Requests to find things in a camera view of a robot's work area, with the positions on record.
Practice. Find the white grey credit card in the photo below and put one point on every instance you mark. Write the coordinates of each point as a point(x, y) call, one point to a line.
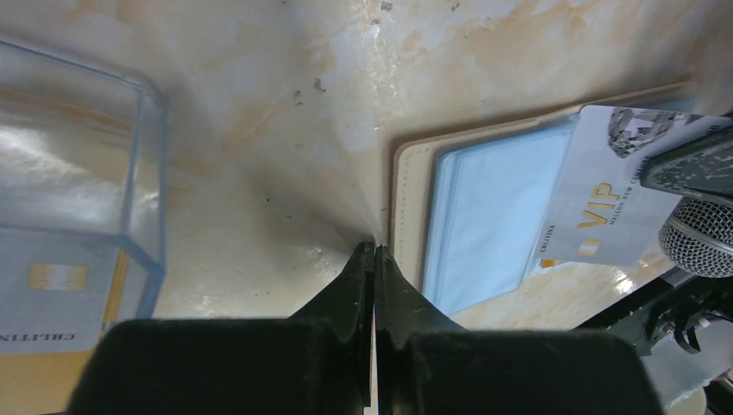
point(599, 212)

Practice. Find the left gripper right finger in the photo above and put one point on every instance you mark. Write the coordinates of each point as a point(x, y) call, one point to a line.
point(429, 364)

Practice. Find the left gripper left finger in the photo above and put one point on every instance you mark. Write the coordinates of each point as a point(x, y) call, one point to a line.
point(316, 361)

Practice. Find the clear plastic card box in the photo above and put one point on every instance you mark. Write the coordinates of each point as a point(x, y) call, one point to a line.
point(82, 156)

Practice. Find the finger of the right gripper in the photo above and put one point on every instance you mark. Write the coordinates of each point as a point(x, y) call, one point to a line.
point(700, 169)

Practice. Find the purple glitter microphone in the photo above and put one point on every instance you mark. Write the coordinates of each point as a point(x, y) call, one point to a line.
point(697, 238)

